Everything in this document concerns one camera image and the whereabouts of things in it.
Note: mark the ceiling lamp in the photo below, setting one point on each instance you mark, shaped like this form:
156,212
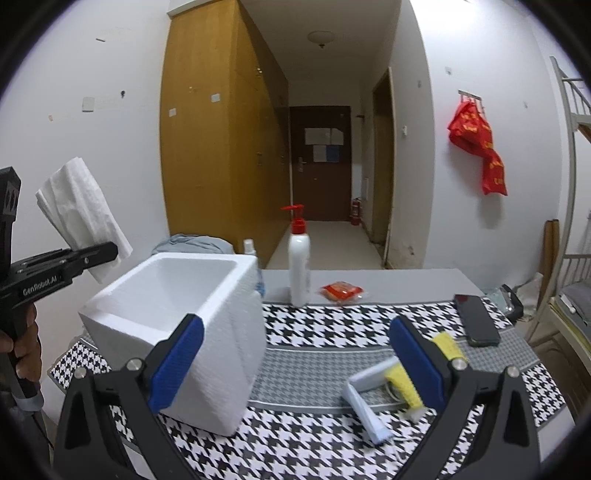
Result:
322,38

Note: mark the white wall plate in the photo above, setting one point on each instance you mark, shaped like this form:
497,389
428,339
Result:
88,104

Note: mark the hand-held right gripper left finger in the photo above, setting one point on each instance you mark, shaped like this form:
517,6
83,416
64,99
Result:
178,364

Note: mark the yellow sponge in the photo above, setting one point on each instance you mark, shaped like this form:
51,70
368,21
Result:
402,385

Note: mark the person's left hand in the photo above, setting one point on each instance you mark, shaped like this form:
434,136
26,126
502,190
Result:
33,341

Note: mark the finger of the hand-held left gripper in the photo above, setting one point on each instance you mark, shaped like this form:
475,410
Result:
94,256

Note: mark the blue-grey cloth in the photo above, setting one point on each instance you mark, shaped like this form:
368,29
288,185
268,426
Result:
198,242

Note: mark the black bag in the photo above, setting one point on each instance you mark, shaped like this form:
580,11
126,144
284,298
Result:
513,302

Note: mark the red snack packet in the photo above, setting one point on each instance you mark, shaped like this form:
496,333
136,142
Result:
341,291

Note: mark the red fire extinguisher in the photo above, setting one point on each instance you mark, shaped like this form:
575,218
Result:
354,212

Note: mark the white foam box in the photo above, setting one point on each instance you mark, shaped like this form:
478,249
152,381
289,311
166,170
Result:
221,350

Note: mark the brown door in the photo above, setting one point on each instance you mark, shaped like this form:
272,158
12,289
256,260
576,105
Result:
323,194

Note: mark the houndstooth table cloth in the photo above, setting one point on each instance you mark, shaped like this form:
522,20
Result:
323,332

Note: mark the large white paper notice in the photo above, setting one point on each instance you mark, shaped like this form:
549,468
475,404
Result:
323,136

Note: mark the black smartphone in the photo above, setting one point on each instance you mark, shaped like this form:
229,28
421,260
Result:
478,321

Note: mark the wooden boards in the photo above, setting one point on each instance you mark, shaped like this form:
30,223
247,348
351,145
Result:
549,254

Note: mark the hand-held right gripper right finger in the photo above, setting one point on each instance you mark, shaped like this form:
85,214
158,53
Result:
415,364

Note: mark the grey pillow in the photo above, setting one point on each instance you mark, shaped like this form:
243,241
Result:
577,297

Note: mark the metal bunk bed frame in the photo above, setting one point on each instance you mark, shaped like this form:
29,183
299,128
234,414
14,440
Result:
575,152

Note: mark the wooden wardrobe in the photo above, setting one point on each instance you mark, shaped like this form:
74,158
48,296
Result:
207,138

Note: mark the white paper tissue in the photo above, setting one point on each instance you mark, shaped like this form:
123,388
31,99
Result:
78,203

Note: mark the blue paper notice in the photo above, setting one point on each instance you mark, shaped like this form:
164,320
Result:
332,153

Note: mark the small white paper notice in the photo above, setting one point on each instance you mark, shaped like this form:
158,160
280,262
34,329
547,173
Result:
319,153

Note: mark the red hanging cloth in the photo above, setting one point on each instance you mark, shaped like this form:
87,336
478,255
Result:
471,134

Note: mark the wall hook rack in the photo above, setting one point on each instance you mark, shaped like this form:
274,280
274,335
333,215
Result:
471,96

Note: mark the white pump bottle red cap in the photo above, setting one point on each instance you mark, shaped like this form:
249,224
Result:
300,267

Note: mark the wooden side door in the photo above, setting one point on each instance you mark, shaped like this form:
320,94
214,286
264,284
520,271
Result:
384,175

